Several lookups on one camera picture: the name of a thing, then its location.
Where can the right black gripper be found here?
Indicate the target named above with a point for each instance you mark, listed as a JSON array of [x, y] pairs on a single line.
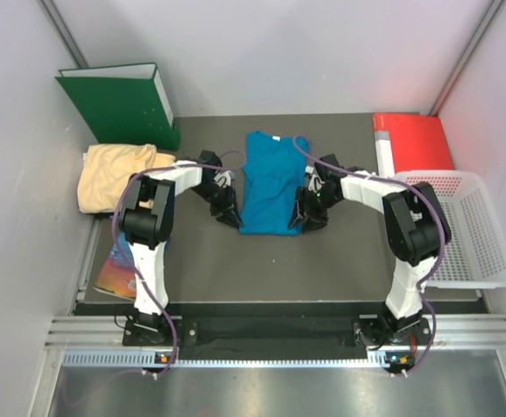
[[300, 205]]

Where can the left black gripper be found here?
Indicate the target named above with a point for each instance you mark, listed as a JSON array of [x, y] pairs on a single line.
[[232, 218]]

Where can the blue t shirt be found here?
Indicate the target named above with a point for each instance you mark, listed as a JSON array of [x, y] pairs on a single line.
[[273, 172]]

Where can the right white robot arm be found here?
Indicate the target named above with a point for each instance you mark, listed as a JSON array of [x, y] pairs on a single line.
[[416, 229]]

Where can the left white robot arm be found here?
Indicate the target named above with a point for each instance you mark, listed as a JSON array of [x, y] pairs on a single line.
[[145, 215]]

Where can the red folder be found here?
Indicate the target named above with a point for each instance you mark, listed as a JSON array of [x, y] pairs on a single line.
[[406, 142]]

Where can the colourful book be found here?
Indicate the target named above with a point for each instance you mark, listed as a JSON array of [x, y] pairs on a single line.
[[116, 276]]

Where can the folded cream t shirt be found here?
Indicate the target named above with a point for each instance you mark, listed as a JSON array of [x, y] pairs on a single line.
[[107, 169]]

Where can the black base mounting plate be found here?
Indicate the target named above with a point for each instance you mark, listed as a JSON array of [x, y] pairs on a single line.
[[234, 333]]

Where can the white plastic basket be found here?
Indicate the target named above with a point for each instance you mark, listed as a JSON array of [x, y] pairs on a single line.
[[475, 257]]

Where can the green ring binder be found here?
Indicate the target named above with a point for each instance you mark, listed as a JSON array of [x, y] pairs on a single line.
[[124, 104]]

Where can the aluminium rail frame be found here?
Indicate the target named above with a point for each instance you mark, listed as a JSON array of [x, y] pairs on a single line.
[[454, 331]]

